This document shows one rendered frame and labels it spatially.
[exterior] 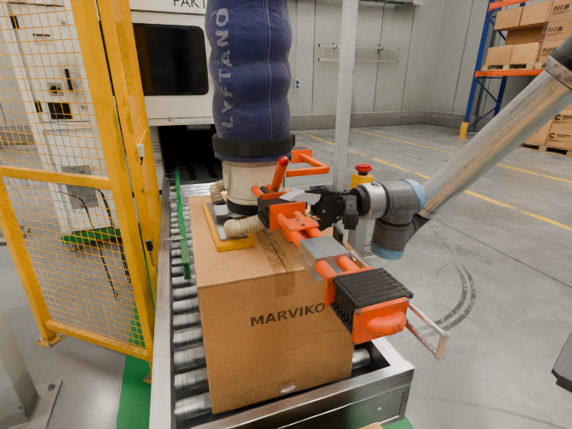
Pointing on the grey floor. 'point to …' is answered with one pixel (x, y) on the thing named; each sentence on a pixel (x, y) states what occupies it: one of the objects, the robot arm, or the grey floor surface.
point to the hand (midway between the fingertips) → (285, 214)
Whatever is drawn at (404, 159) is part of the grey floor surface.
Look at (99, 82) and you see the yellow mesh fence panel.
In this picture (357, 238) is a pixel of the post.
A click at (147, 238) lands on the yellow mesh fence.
